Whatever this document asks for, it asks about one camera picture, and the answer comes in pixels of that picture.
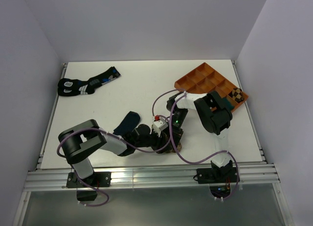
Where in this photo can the dark navy sock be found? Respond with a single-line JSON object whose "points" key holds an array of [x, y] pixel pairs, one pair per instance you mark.
{"points": [[129, 122]]}

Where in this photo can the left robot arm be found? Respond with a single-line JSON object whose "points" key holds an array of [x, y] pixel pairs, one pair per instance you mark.
{"points": [[82, 140]]}

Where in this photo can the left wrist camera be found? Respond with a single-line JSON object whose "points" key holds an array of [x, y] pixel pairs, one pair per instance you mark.
{"points": [[159, 124]]}

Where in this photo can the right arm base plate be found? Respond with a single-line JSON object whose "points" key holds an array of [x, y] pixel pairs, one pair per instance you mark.
{"points": [[213, 175]]}

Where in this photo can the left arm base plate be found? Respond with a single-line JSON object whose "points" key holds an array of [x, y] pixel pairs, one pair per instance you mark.
{"points": [[97, 179]]}

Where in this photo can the rolled argyle sock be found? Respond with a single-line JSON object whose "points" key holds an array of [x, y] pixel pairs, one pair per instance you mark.
{"points": [[237, 95]]}

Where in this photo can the black sport sock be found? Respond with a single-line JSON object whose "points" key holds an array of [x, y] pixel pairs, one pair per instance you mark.
{"points": [[73, 87]]}

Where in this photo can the rolled teal sock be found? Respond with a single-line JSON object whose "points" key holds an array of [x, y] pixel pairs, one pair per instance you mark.
{"points": [[228, 103]]}

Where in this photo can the aluminium rail frame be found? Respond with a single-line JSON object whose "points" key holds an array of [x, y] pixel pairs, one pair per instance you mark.
{"points": [[156, 195]]}

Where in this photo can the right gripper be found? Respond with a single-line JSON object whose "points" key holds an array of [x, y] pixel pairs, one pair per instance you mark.
{"points": [[177, 134]]}

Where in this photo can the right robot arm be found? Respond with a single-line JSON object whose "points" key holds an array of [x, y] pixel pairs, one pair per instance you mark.
{"points": [[215, 117]]}

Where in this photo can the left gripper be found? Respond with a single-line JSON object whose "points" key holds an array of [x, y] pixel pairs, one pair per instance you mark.
{"points": [[161, 142]]}

